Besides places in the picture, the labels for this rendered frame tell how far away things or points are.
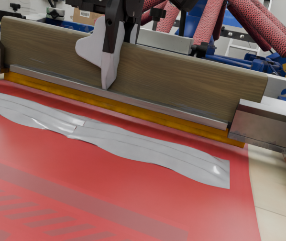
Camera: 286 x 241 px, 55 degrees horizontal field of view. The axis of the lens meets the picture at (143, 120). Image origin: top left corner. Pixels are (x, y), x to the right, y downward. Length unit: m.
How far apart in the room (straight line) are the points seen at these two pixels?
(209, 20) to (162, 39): 0.28
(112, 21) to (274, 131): 0.23
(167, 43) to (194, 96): 0.30
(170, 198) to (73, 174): 0.09
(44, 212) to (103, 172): 0.07
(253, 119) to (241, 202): 0.12
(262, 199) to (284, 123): 0.10
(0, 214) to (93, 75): 0.24
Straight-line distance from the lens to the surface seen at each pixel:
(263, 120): 0.36
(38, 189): 0.23
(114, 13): 0.35
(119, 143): 0.31
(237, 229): 0.24
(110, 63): 0.36
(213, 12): 0.94
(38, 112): 0.37
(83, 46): 0.38
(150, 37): 0.65
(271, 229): 0.26
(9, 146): 0.30
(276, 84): 0.59
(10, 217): 0.21
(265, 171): 0.36
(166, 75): 0.36
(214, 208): 0.25
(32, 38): 0.45
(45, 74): 0.42
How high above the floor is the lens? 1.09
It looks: 19 degrees down
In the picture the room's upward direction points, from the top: 12 degrees clockwise
